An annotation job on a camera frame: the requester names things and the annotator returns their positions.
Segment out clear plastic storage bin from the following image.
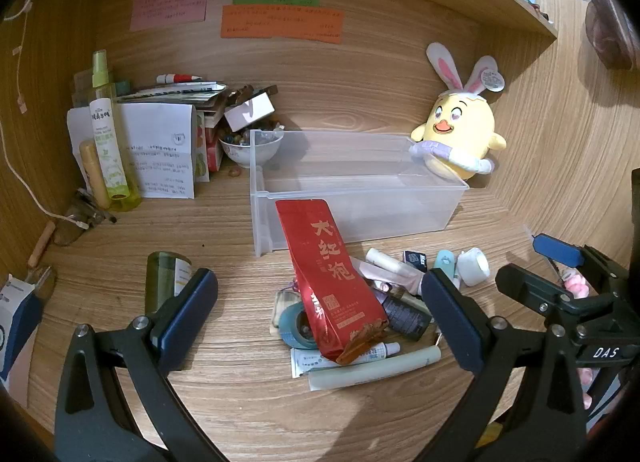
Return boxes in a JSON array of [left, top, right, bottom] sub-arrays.
[[250, 129, 470, 258]]

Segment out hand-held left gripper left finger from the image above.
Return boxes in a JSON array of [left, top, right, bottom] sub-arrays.
[[54, 268, 219, 462]]

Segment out pink paper note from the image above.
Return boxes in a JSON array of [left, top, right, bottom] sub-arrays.
[[131, 0, 208, 32]]

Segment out stack of booklets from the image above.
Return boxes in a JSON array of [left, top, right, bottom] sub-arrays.
[[117, 82, 230, 115]]

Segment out small white jar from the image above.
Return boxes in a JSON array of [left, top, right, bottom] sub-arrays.
[[457, 248, 491, 287]]

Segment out eyeglasses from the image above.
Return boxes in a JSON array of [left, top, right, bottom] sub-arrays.
[[54, 188, 119, 246]]

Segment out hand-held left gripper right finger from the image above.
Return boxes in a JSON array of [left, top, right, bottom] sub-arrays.
[[415, 268, 587, 462]]

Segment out small white cardboard box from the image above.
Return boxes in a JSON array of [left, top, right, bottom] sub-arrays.
[[224, 91, 277, 132]]

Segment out white bowl of beads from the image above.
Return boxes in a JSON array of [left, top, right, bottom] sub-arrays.
[[218, 131, 285, 169]]

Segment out orange paper note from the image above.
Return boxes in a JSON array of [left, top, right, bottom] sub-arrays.
[[221, 5, 344, 45]]

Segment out white paper note box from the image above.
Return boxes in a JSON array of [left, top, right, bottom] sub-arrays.
[[67, 103, 197, 200]]

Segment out white ointment tube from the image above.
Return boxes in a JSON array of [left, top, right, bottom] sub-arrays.
[[290, 341, 402, 379]]

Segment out small dark bottle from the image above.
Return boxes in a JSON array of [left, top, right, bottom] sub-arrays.
[[382, 292, 432, 341]]

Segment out blue tape roll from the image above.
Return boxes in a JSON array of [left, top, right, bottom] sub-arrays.
[[279, 303, 319, 349]]

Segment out blue and white box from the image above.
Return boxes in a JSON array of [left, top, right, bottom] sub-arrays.
[[0, 273, 44, 379]]

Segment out brown white tube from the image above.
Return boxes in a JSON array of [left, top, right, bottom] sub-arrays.
[[356, 257, 426, 295]]

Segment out light blue tube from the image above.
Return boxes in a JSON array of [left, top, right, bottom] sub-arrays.
[[432, 249, 457, 289]]

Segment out white cable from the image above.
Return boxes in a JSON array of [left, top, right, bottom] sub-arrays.
[[0, 0, 92, 230]]

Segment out beige lip balm stick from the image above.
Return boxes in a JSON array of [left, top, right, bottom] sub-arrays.
[[79, 139, 112, 210]]

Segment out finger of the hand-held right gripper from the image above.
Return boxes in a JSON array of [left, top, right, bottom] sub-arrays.
[[532, 234, 631, 289], [495, 263, 621, 330]]

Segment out dark green glass bottle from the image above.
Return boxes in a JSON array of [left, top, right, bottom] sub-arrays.
[[145, 251, 193, 317]]

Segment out green spray bottle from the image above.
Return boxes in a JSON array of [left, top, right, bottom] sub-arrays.
[[89, 49, 142, 213]]

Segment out pale green tube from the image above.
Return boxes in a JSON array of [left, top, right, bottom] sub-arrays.
[[307, 345, 442, 392]]

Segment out yellow chick plush toy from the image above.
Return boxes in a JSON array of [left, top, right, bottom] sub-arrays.
[[410, 42, 507, 181]]

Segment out colourful fruit print box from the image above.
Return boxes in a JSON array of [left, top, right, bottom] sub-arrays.
[[194, 109, 225, 184]]

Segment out red foil tea packet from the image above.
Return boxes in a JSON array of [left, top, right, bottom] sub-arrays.
[[276, 199, 391, 365]]

